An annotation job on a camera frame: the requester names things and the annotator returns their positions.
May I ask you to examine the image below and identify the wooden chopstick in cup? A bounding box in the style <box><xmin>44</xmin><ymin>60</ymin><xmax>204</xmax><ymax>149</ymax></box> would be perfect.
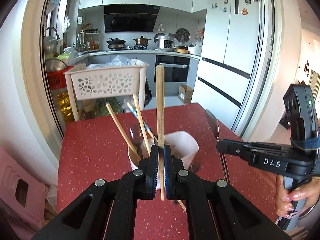
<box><xmin>156</xmin><ymin>64</ymin><xmax>165</xmax><ymax>200</ymax></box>

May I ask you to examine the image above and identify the red speckled table mat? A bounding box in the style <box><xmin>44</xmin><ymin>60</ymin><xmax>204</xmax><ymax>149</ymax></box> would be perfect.
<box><xmin>57</xmin><ymin>103</ymin><xmax>277</xmax><ymax>239</ymax></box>

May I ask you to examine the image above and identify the wooden chopstick on table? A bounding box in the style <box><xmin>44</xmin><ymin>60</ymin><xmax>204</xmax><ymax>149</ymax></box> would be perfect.
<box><xmin>177</xmin><ymin>200</ymin><xmax>187</xmax><ymax>213</ymax></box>

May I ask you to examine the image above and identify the plain wooden chopstick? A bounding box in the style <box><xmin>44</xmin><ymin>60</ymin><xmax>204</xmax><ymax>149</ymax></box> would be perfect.
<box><xmin>106</xmin><ymin>102</ymin><xmax>141</xmax><ymax>162</ymax></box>

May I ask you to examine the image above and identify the black built-in oven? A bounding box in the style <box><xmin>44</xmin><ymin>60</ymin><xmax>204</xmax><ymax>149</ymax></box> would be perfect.
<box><xmin>156</xmin><ymin>55</ymin><xmax>190</xmax><ymax>83</ymax></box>

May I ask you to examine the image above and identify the black wok on stove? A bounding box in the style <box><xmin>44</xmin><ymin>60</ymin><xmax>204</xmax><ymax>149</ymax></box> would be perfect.
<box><xmin>106</xmin><ymin>38</ymin><xmax>126</xmax><ymax>50</ymax></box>

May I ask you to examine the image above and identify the beige perforated storage cart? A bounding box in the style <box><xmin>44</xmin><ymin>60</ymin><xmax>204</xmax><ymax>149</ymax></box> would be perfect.
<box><xmin>65</xmin><ymin>60</ymin><xmax>149</xmax><ymax>121</ymax></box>

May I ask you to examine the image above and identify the black plastic bag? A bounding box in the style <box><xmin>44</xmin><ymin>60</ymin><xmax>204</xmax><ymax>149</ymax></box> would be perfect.
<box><xmin>144</xmin><ymin>79</ymin><xmax>152</xmax><ymax>106</ymax></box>

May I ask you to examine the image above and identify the person's right hand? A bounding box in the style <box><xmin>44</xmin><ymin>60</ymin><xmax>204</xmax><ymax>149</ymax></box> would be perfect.
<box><xmin>274</xmin><ymin>175</ymin><xmax>319</xmax><ymax>218</ymax></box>

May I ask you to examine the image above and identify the cardboard box on floor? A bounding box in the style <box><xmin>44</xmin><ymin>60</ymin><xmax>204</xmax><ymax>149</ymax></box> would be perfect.
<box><xmin>178</xmin><ymin>85</ymin><xmax>194</xmax><ymax>103</ymax></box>

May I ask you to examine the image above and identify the steel cooking pot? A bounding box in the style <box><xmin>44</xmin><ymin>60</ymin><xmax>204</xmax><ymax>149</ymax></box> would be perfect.
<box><xmin>133</xmin><ymin>36</ymin><xmax>150</xmax><ymax>48</ymax></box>

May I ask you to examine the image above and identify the black range hood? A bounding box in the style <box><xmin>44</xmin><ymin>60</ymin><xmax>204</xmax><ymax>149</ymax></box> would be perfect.
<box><xmin>104</xmin><ymin>4</ymin><xmax>160</xmax><ymax>33</ymax></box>

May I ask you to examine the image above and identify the green vegetables bundle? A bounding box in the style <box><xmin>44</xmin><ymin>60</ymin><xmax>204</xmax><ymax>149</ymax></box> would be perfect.
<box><xmin>94</xmin><ymin>97</ymin><xmax>123</xmax><ymax>117</ymax></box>

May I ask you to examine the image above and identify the red plastic basket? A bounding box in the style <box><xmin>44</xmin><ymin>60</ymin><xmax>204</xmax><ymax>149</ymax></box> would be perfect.
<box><xmin>47</xmin><ymin>66</ymin><xmax>73</xmax><ymax>90</ymax></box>

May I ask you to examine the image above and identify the white refrigerator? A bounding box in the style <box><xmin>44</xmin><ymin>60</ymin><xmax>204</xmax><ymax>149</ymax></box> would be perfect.
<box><xmin>192</xmin><ymin>0</ymin><xmax>260</xmax><ymax>128</ymax></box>

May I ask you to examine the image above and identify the brown handled metal spoon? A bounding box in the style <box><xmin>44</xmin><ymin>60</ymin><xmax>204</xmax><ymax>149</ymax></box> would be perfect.
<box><xmin>129</xmin><ymin>124</ymin><xmax>143</xmax><ymax>159</ymax></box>

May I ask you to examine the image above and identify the pink plastic stool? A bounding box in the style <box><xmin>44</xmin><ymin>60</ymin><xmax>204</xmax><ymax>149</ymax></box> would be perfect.
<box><xmin>0</xmin><ymin>147</ymin><xmax>48</xmax><ymax>239</ymax></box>

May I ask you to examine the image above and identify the pink utensil holder cup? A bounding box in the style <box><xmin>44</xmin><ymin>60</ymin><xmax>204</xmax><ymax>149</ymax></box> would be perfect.
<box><xmin>127</xmin><ymin>130</ymin><xmax>200</xmax><ymax>190</ymax></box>

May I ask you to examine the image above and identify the yellow patterned wooden chopstick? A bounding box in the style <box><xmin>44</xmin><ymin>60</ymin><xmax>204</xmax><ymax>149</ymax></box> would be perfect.
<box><xmin>132</xmin><ymin>94</ymin><xmax>151</xmax><ymax>155</ymax></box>

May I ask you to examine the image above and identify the silver rice cooker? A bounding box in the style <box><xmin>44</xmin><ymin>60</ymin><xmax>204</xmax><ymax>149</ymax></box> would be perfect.
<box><xmin>153</xmin><ymin>33</ymin><xmax>174</xmax><ymax>51</ymax></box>

